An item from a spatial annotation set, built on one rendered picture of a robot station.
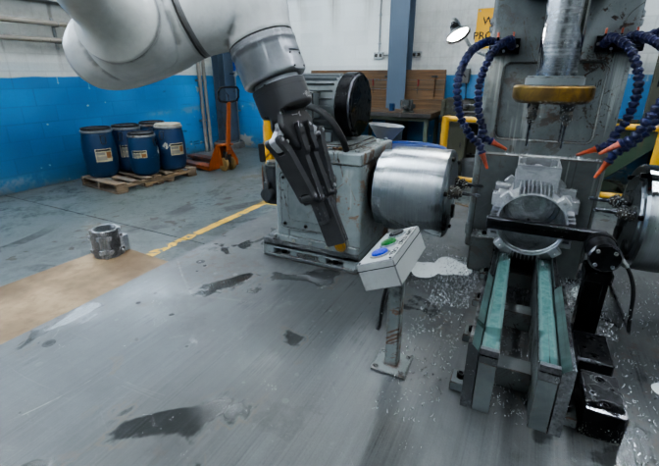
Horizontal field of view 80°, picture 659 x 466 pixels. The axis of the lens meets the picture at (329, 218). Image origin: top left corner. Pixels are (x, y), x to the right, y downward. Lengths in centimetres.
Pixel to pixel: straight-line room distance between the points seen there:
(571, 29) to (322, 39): 619
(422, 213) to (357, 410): 53
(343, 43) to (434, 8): 148
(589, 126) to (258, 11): 104
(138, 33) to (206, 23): 8
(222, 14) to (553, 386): 72
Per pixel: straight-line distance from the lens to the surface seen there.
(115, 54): 56
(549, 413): 80
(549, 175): 113
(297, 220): 121
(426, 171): 108
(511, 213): 127
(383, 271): 67
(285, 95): 54
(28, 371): 104
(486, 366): 76
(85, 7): 50
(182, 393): 85
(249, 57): 55
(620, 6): 136
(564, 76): 111
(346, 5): 700
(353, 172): 110
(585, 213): 129
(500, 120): 136
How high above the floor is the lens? 136
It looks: 20 degrees down
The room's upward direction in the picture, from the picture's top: straight up
